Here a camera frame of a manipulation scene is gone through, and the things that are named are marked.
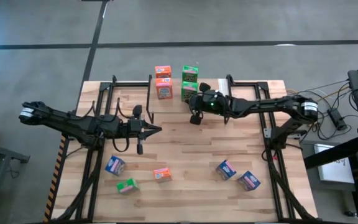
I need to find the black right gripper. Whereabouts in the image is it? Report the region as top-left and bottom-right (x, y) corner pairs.
(186, 82), (213, 126)

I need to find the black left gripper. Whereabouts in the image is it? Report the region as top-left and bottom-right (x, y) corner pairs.
(126, 105), (163, 156)

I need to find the green Apple Jacks cereal box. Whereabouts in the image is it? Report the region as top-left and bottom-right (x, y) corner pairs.
(116, 177), (140, 195)
(181, 65), (200, 83)
(180, 81), (200, 103)

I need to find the orange Mini Wheats cereal box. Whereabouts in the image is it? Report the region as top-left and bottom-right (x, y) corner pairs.
(155, 77), (174, 100)
(153, 167), (172, 183)
(154, 65), (172, 79)

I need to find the blue Frosted Flakes cereal box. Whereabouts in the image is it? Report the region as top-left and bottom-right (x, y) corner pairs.
(215, 160), (237, 181)
(236, 170), (261, 191)
(104, 155), (126, 177)

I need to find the wooden shelf table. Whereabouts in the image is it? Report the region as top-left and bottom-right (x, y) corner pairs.
(145, 73), (234, 125)

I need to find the yellow black hazard stripe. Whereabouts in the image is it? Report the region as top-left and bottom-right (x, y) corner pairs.
(43, 138), (67, 223)

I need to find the black power adapter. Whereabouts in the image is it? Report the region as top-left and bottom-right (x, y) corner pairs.
(327, 108), (348, 131)

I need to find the black beam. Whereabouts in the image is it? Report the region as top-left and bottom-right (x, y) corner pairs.
(303, 134), (358, 170)

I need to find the white panel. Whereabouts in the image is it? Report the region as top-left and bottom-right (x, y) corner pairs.
(314, 143), (356, 184)

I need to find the grey desk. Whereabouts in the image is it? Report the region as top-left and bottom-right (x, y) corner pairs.
(300, 139), (358, 224)

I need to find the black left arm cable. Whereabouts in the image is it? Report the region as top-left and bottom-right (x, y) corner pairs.
(112, 136), (131, 154)

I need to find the black metal rig frame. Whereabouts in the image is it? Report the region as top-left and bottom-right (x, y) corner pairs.
(226, 73), (312, 223)
(56, 73), (151, 223)

